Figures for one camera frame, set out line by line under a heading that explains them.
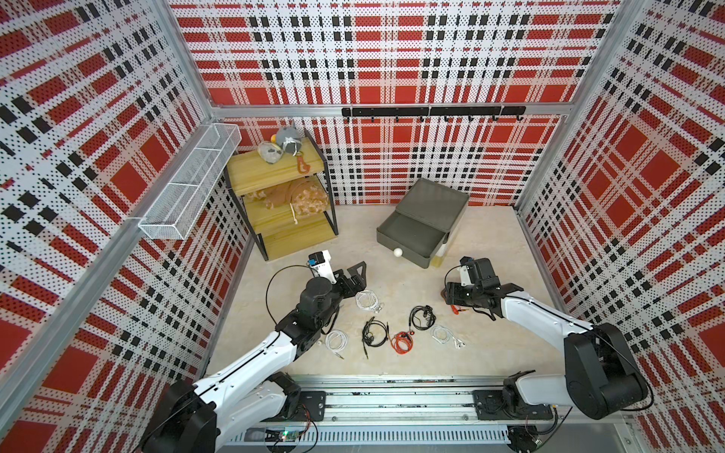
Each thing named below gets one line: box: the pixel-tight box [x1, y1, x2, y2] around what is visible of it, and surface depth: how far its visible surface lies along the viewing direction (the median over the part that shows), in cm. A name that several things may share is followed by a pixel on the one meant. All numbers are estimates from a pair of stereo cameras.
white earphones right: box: [431, 324, 466, 350], surface depth 88 cm
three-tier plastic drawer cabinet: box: [375, 177, 470, 269], surface depth 93 cm
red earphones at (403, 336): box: [390, 330, 416, 355], surface depth 88 cm
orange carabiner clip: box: [296, 155, 311, 175], surface depth 88 cm
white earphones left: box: [324, 329, 349, 361], surface depth 86 cm
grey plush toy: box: [275, 120, 303, 156], surface depth 88 cm
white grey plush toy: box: [256, 141, 285, 165], surface depth 86 cm
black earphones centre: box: [361, 316, 389, 360], surface depth 88 cm
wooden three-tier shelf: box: [223, 129, 339, 262], surface depth 91 cm
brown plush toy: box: [246, 177, 330, 216], surface depth 91 cm
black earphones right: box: [407, 304, 437, 332], surface depth 92 cm
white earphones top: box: [355, 288, 385, 314], surface depth 95 cm
